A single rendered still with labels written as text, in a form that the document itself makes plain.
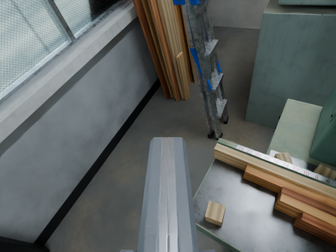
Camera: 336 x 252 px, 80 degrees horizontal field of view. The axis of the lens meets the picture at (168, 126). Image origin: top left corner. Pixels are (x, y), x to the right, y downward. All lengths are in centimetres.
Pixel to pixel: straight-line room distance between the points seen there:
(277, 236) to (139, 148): 139
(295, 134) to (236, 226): 40
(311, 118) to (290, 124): 7
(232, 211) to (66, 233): 138
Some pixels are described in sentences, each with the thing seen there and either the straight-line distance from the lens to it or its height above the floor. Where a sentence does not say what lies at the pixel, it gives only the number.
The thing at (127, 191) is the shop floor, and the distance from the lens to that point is 162.
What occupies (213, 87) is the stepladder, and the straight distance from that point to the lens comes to 134.
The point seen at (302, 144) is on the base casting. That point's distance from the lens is 77.
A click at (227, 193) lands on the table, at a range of 54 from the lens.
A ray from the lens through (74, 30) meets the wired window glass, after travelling 150.
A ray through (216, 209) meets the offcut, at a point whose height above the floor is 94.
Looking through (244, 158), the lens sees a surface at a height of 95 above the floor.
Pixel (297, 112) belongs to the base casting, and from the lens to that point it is 85.
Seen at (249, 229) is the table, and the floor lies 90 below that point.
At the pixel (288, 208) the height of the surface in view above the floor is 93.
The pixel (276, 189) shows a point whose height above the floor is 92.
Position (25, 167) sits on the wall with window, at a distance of 142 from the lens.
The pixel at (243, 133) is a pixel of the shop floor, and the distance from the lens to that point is 174.
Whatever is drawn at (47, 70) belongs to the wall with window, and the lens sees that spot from 133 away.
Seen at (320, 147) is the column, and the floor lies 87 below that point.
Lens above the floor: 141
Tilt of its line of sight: 51 degrees down
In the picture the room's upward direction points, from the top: 17 degrees counter-clockwise
